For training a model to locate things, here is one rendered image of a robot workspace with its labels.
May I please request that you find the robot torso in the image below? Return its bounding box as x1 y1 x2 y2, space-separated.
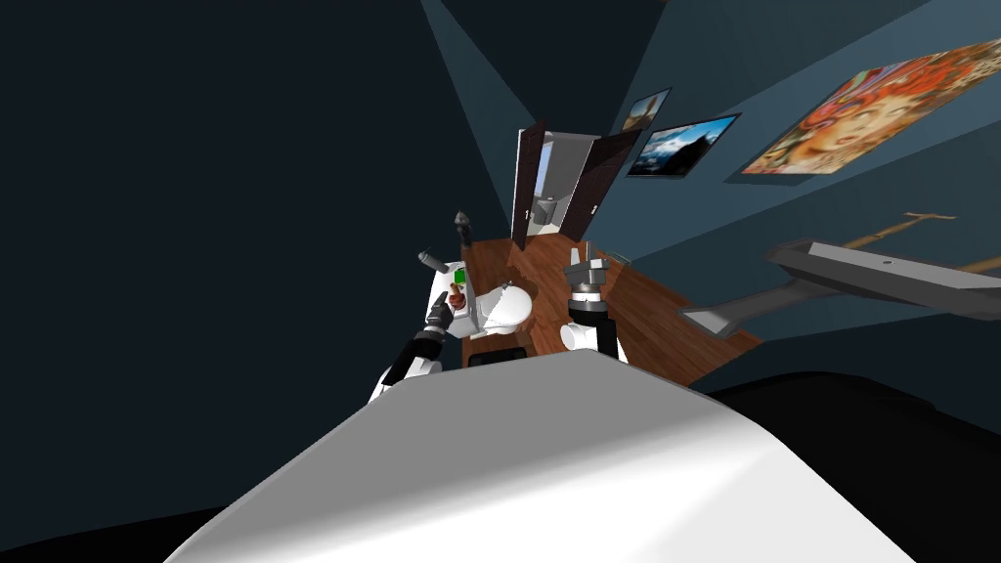
162 346 918 563

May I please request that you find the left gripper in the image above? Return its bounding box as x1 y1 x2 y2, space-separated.
425 290 457 331

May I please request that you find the white toilet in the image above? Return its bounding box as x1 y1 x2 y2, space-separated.
425 261 538 338

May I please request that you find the large orange colourful painting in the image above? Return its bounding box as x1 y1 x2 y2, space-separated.
739 37 1001 178

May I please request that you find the blue mountain landscape picture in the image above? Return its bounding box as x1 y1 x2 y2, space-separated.
625 112 742 182

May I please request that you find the small brown wall picture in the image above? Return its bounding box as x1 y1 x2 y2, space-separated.
621 87 674 134

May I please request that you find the wooden towel bar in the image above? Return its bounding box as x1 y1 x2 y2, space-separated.
841 210 1001 275

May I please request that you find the dark brown door leaf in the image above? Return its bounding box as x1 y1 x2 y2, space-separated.
558 128 644 244
510 118 549 252

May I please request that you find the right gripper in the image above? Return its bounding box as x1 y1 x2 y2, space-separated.
563 241 612 298

